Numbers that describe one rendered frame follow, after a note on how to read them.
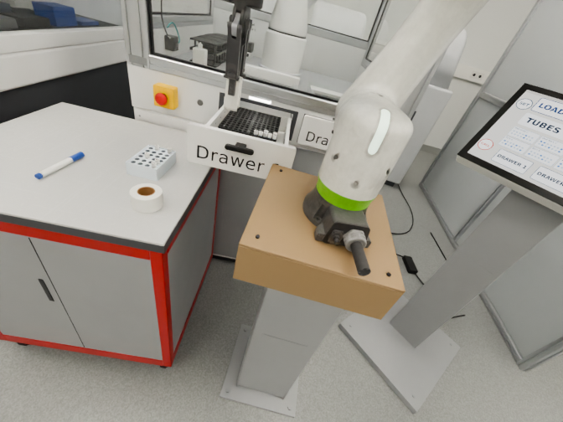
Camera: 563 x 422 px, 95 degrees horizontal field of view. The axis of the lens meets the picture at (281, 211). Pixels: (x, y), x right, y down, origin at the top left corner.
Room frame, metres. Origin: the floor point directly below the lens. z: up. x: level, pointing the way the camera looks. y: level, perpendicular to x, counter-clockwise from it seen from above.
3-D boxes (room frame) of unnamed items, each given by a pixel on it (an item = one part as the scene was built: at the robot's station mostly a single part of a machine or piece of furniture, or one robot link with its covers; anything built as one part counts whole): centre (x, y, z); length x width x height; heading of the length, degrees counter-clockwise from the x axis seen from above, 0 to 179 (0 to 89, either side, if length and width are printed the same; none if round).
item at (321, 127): (0.99, -0.13, 0.87); 0.29 x 0.02 x 0.11; 96
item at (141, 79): (1.44, 0.20, 0.87); 1.02 x 0.95 x 0.14; 96
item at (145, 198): (0.47, 0.32, 0.78); 0.07 x 0.07 x 0.04
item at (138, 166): (0.62, 0.40, 0.78); 0.12 x 0.08 x 0.04; 4
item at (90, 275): (0.62, 0.56, 0.38); 0.62 x 0.58 x 0.76; 96
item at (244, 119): (0.84, 0.17, 0.87); 0.22 x 0.18 x 0.06; 6
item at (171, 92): (0.91, 0.51, 0.88); 0.07 x 0.05 x 0.07; 96
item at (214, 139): (0.64, 0.15, 0.87); 0.29 x 0.02 x 0.11; 96
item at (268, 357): (0.50, -0.12, 0.38); 0.30 x 0.30 x 0.76; 0
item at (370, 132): (0.50, -0.12, 1.02); 0.16 x 0.13 x 0.19; 179
